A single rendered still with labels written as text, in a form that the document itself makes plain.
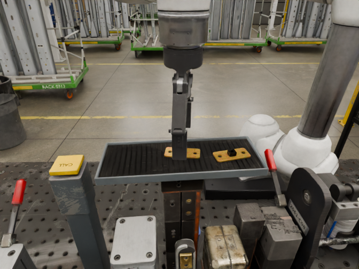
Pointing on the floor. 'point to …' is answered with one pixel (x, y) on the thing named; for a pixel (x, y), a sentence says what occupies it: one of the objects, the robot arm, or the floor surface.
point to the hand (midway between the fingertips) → (182, 137)
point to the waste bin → (9, 116)
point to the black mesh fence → (348, 126)
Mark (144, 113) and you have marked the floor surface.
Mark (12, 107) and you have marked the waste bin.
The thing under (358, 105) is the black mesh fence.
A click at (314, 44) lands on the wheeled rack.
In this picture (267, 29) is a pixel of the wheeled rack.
